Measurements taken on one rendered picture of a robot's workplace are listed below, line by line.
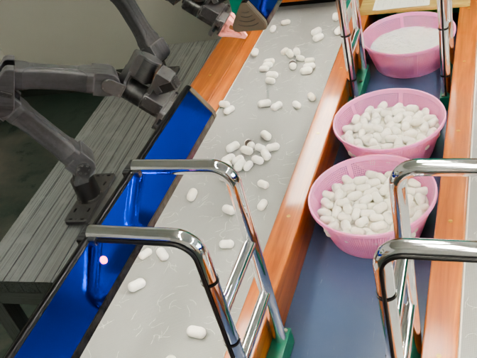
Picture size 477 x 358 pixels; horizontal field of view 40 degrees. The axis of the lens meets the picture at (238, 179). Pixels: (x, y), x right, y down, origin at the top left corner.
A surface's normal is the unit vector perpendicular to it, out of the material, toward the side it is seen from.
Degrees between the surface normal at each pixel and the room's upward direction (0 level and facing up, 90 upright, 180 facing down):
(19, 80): 87
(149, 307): 0
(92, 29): 90
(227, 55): 0
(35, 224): 0
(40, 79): 89
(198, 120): 58
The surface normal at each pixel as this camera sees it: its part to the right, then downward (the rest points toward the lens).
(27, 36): -0.23, 0.63
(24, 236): -0.22, -0.78
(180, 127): 0.67, -0.41
